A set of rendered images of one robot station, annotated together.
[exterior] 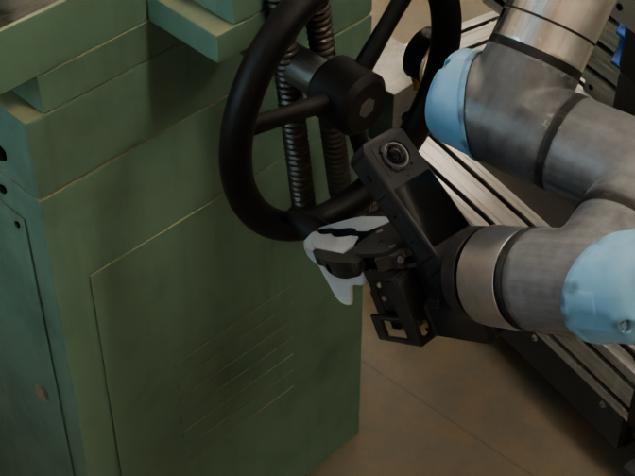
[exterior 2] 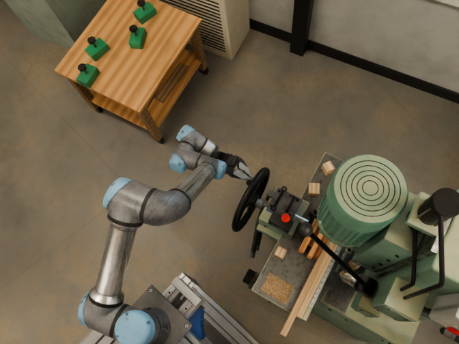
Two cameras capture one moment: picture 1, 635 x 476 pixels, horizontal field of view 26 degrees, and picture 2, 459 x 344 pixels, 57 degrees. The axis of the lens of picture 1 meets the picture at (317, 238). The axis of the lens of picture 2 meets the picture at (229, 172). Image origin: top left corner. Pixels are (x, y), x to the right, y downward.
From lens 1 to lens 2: 170 cm
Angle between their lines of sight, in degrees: 67
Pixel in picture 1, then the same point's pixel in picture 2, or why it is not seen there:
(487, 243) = (210, 144)
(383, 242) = not seen: hidden behind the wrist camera
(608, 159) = (190, 151)
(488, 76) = (214, 162)
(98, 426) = not seen: hidden behind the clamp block
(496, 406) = (232, 304)
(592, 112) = (193, 158)
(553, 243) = (197, 136)
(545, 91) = (203, 161)
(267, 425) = not seen: hidden behind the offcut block
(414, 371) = (256, 311)
